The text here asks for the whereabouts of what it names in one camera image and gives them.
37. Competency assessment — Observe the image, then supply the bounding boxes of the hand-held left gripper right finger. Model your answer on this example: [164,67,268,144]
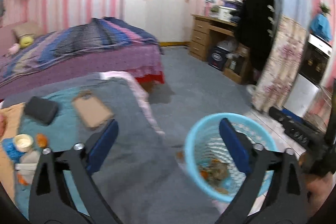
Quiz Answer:
[215,118,309,224]

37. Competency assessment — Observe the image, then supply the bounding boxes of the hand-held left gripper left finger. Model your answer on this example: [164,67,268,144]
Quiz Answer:
[28,119,124,224]

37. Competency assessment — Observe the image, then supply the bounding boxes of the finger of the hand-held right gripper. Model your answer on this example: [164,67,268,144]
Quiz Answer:
[282,109,319,132]
[270,107,290,128]

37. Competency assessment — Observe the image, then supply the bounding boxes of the brown wrapper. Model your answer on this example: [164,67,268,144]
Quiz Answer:
[209,161,230,182]

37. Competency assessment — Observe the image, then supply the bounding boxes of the light blue plastic basket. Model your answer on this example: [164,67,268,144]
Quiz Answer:
[184,113,279,201]

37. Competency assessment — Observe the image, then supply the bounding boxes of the orange peel piece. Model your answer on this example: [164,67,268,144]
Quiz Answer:
[36,134,49,147]

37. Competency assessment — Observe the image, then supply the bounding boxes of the small white round bowl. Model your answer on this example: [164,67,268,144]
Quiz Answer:
[13,134,34,152]

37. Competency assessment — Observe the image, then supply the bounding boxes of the person's right hand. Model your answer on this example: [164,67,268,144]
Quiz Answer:
[299,153,336,216]

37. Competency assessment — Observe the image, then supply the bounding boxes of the tan phone case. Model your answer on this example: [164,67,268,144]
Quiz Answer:
[71,91,115,130]

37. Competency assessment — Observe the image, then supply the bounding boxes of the blue floral door curtain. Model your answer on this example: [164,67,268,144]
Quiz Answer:
[252,0,307,113]

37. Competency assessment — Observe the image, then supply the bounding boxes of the white black appliance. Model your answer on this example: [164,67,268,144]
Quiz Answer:
[285,34,332,119]

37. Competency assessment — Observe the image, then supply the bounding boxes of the black wallet case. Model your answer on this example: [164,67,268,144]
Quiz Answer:
[24,96,59,125]

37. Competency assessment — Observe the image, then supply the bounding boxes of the purple bed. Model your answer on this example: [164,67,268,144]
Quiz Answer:
[0,17,166,101]

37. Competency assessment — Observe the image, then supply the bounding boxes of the dark paper bag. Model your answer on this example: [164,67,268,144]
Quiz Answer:
[209,46,229,71]

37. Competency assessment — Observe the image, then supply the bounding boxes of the blue cloth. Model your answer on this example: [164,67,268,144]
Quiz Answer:
[310,13,332,42]

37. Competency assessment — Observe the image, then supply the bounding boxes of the black hanging coat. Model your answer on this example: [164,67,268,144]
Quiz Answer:
[235,0,276,72]

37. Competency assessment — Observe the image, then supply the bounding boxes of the striped blanket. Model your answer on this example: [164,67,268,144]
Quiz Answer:
[0,17,158,75]

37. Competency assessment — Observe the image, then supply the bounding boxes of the wooden desk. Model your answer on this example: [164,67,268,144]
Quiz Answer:
[189,14,252,84]

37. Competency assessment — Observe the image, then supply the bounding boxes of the white storage box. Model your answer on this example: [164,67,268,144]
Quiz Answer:
[218,5,233,20]

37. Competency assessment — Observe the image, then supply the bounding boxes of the yellow plush toy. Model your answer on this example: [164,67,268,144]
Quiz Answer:
[19,35,34,48]

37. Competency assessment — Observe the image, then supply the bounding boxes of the brown pillow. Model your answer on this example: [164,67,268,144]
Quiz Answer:
[12,21,42,37]

